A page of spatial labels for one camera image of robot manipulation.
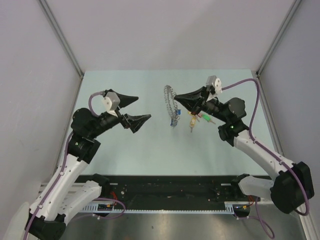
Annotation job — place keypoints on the aluminium frame post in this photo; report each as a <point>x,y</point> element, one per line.
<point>50,16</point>
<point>279,35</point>

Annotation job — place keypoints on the slotted cable duct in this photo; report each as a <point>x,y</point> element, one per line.
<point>92,208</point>

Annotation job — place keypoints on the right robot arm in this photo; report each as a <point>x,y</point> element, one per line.
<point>290,184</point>

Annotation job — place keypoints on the right aluminium frame post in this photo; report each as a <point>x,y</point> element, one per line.
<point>279,35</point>

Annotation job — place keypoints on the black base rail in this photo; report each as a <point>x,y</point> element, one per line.
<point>179,193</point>

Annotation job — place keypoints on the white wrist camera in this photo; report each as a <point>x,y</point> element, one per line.
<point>213,87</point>
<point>111,102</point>

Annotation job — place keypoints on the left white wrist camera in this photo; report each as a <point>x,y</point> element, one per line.
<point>111,102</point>

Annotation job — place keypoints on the green tag key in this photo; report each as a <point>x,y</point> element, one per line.
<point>207,118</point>

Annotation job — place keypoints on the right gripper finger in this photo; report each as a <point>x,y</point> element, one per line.
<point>189,104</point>
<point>200,93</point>

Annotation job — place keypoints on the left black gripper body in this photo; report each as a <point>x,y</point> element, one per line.
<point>121,118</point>

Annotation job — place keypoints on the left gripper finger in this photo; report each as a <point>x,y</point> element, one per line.
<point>134,123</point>
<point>125,100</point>

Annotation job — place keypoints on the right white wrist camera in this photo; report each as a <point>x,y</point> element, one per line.
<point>213,87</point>

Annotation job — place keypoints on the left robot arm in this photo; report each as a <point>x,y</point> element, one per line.
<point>52,211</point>

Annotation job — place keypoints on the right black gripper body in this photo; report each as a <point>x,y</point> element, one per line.
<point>208,105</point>

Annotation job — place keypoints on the yellow tag key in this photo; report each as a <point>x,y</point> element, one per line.
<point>192,123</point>

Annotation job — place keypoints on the left aluminium frame post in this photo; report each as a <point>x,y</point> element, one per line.
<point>50,16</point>

